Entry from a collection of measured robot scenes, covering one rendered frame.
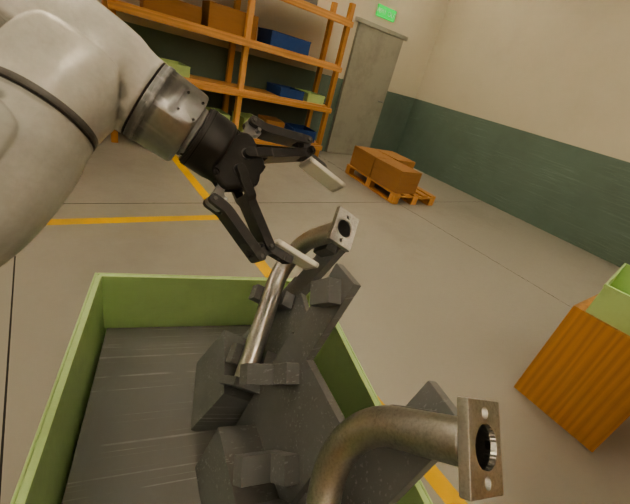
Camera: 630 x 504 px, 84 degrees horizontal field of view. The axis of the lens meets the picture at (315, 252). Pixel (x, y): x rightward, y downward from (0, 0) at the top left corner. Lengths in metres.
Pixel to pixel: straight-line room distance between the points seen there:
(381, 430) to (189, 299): 0.51
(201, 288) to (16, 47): 0.46
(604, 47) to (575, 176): 1.69
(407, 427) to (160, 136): 0.35
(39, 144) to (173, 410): 0.42
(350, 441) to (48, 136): 0.35
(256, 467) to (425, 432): 0.25
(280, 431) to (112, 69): 0.43
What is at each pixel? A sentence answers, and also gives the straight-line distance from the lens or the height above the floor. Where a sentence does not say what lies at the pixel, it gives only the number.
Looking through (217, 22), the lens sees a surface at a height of 1.50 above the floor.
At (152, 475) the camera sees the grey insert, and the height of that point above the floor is 0.85.
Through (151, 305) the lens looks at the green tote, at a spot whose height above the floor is 0.90.
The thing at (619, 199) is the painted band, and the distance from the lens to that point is 6.24.
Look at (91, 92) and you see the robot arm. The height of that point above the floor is 1.29.
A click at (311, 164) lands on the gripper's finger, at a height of 1.24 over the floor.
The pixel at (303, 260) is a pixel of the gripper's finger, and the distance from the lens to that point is 0.46.
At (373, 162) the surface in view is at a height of 0.36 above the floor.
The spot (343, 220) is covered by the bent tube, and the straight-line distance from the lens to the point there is 0.51.
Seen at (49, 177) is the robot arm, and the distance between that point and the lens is 0.38.
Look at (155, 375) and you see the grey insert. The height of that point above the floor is 0.85.
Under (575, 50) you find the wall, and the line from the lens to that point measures 6.77.
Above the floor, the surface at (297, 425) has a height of 0.99.
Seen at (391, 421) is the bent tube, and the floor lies 1.15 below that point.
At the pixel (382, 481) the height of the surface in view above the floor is 1.06.
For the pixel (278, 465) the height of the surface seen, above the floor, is 0.96.
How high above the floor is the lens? 1.36
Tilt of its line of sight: 27 degrees down
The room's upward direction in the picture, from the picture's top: 16 degrees clockwise
